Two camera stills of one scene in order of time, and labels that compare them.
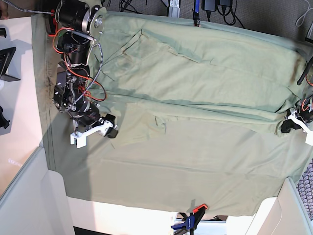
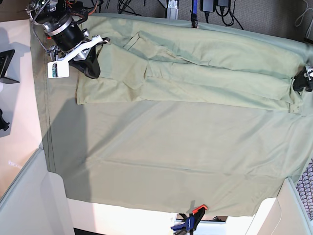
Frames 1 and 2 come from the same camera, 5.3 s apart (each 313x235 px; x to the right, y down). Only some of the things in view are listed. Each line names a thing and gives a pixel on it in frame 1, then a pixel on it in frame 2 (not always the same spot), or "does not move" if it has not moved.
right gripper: [303, 115] -> [301, 82]
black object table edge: [4, 122] does not move
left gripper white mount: [103, 128] -> [90, 66]
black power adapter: [209, 5] does not move
